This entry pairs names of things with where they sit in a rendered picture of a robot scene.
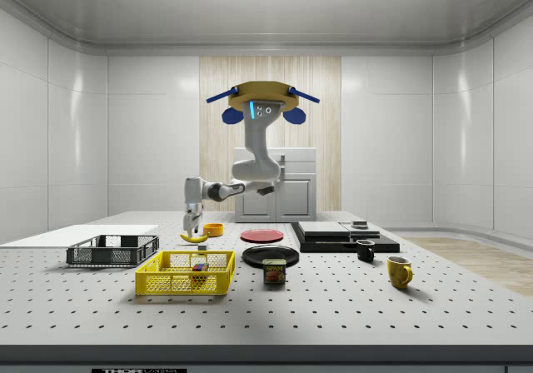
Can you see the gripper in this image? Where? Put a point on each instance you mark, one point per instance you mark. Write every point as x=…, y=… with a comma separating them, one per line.
x=192, y=220

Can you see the banana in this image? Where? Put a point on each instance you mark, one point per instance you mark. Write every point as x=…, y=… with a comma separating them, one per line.
x=200, y=238

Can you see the puzzle cube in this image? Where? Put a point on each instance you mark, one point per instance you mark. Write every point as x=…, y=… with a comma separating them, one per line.
x=200, y=268

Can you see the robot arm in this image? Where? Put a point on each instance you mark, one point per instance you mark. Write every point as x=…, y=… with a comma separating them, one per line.
x=258, y=148

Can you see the yellow bowl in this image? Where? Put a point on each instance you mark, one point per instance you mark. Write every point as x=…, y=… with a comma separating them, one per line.
x=213, y=231

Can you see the yellow basket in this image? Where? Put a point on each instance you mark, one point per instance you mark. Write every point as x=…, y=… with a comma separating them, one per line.
x=183, y=287

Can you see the red plate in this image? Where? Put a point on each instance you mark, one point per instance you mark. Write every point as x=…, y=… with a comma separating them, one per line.
x=262, y=235

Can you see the black plate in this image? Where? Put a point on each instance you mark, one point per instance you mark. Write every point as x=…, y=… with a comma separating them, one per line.
x=258, y=254

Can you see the dark grey basket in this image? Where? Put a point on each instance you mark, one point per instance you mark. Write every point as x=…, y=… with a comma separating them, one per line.
x=104, y=257

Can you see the flat-sided can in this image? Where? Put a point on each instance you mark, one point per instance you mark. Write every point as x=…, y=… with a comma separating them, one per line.
x=274, y=273

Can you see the white cabinet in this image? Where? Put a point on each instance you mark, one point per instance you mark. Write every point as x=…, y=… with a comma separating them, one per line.
x=295, y=198

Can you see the white board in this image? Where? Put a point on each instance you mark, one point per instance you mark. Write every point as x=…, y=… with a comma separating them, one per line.
x=79, y=233

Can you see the black mug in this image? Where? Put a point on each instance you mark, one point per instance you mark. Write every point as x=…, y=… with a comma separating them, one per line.
x=365, y=252

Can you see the yellow mug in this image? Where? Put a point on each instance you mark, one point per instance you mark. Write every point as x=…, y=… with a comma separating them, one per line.
x=397, y=273

